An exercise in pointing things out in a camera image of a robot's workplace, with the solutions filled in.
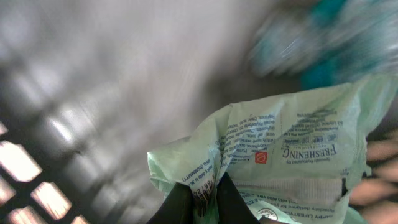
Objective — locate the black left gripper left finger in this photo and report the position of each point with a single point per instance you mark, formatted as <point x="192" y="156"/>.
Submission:
<point x="177" y="208"/>

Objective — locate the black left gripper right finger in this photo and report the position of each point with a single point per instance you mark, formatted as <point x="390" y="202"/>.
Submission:
<point x="232" y="209"/>

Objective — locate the pale green wipes pack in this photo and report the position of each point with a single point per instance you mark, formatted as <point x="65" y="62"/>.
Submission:
<point x="294" y="158"/>

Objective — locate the grey plastic mesh basket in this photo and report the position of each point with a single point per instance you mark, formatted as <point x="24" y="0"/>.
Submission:
<point x="89" y="88"/>

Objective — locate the teal blue wrapped packet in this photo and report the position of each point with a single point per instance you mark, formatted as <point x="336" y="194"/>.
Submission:
<point x="328" y="42"/>

